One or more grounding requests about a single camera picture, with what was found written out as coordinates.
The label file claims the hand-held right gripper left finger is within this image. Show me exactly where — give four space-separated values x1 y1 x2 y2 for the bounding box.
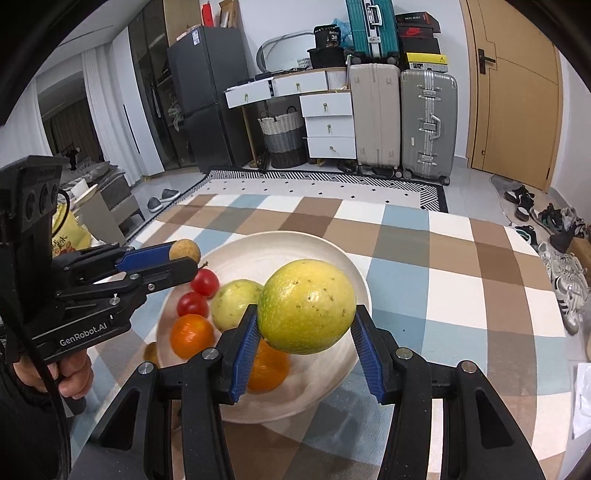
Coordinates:
85 304 262 480

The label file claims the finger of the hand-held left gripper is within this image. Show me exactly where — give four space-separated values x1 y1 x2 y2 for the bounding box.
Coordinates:
55 257 198 311
57 243 178 288

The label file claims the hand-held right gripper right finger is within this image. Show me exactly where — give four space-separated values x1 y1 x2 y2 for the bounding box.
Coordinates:
352 304 548 480

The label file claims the orange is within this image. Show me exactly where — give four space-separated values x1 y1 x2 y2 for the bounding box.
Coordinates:
170 314 216 360
247 339 291 394

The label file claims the red tomato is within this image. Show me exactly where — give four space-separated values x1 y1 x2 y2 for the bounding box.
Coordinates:
177 292 209 319
191 269 219 297

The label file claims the green passion fruit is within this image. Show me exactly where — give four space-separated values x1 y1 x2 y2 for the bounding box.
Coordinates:
211 280 265 332

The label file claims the large yellow passion fruit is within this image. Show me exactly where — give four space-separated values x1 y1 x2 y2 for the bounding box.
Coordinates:
257 259 357 355

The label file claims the cream round plate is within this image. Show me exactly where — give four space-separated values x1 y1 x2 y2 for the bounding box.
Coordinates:
156 231 372 424

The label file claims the person's left forearm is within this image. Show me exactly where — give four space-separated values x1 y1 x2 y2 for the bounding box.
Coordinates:
0 364 70 480

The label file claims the person's left hand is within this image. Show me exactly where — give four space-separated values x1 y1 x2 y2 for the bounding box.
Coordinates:
12 350 95 400

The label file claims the yellow plastic bag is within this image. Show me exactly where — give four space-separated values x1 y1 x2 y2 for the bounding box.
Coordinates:
52 203 93 259

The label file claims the beige low cabinet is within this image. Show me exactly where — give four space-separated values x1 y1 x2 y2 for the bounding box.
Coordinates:
76 171 144 241

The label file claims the grey cushion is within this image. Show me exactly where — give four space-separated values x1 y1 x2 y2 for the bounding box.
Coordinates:
62 161 116 185

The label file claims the white curtain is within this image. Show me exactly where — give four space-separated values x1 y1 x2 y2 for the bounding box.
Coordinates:
83 34 144 178
32 78 54 155

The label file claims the checkered tablecloth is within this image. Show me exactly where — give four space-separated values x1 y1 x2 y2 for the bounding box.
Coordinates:
69 193 578 480

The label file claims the woven laundry basket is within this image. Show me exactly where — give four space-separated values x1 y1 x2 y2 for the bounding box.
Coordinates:
257 107 308 169

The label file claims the dark grey refrigerator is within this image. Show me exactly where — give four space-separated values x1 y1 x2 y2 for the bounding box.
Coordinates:
166 25 257 174

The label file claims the glass door wardrobe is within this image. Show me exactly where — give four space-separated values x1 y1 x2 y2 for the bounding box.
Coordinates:
108 0 204 178

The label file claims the pile of shoes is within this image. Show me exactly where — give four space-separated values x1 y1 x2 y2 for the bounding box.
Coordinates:
503 185 591 335

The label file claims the white plastic sheet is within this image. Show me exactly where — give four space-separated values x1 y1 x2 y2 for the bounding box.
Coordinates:
573 362 591 439

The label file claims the white dressing table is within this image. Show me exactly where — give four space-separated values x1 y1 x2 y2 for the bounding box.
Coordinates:
224 67 358 160

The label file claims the brown cardboard box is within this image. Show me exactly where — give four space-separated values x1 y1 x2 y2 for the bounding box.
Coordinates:
566 235 591 266

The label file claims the silver suitcase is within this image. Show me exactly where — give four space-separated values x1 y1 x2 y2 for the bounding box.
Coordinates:
399 69 459 183

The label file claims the beige suitcase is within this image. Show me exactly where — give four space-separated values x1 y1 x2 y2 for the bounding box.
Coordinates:
348 63 402 171

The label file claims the oval mirror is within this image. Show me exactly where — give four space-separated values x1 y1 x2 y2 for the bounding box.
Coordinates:
256 31 324 75

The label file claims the open cardboard box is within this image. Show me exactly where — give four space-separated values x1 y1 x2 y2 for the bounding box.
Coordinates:
218 0 241 33

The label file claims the black storage box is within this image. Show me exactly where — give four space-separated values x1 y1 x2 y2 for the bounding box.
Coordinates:
308 46 348 69

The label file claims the black paper bag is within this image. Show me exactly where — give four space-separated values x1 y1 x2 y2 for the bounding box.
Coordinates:
314 25 342 49

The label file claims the wooden door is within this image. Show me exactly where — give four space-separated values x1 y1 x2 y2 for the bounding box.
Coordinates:
459 0 564 192

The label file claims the yellow and black shoe box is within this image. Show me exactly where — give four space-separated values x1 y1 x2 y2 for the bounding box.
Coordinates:
404 52 448 72

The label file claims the blue plastic bag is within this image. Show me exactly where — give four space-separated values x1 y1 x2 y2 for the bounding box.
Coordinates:
333 17 352 47

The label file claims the plain black shoe box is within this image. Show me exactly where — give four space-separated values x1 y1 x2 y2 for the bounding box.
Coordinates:
399 37 441 55

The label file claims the teal suitcase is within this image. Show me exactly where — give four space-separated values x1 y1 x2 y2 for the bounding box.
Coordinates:
345 0 400 65

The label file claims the black cable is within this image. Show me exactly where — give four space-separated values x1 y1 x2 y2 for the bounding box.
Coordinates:
0 302 70 425

